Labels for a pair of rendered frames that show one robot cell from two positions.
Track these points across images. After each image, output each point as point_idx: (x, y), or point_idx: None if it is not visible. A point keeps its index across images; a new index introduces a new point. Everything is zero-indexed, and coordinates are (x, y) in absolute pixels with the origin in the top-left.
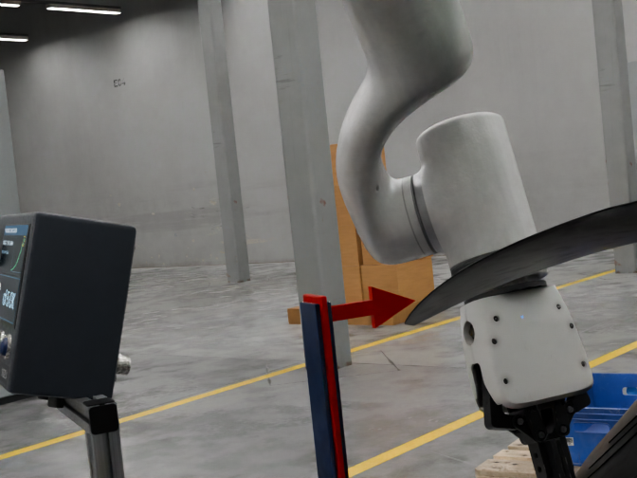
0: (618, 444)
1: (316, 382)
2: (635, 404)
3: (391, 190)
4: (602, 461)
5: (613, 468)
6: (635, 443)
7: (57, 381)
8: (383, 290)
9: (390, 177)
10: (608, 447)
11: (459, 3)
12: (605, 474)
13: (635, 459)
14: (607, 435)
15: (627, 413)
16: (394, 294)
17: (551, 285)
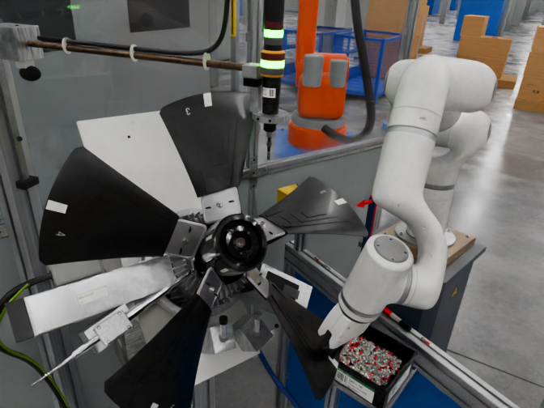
0: (308, 326)
1: None
2: (300, 333)
3: (416, 263)
4: (314, 330)
5: (310, 320)
6: (303, 315)
7: None
8: (362, 201)
9: (421, 264)
10: (312, 333)
11: (376, 171)
12: (313, 323)
13: (303, 310)
14: (312, 347)
15: (303, 336)
16: (359, 202)
17: (337, 303)
